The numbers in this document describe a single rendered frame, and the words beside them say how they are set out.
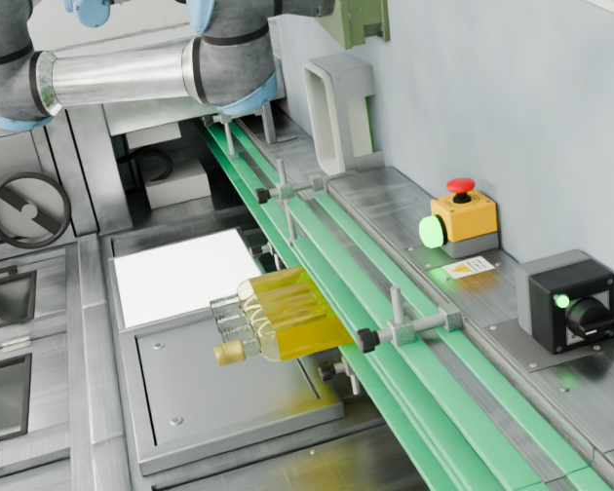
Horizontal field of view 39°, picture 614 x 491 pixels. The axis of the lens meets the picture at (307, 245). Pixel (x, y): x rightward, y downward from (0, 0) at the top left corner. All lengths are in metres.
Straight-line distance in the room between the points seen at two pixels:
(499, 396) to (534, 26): 0.41
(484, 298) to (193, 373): 0.69
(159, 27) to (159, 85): 3.59
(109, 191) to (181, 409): 1.03
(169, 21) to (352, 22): 3.71
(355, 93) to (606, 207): 0.76
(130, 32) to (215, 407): 3.81
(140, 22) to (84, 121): 2.78
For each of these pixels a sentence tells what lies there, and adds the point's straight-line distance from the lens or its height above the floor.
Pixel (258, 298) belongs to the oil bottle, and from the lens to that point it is 1.51.
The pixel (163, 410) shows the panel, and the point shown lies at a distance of 1.55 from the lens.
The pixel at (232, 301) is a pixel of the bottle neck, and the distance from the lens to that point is 1.55.
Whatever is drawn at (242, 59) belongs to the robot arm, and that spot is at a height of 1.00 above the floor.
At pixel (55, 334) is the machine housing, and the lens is 2.04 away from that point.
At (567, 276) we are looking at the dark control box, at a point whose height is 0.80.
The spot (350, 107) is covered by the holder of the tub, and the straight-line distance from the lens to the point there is 1.65.
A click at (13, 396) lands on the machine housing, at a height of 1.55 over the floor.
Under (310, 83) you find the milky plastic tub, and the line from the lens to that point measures 1.78.
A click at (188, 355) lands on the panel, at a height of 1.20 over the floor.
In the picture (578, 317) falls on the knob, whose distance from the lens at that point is 0.97.
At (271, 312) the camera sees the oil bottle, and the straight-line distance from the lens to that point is 1.45.
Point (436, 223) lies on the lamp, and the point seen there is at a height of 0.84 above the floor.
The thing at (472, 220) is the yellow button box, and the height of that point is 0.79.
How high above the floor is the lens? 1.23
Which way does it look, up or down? 10 degrees down
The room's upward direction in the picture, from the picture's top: 104 degrees counter-clockwise
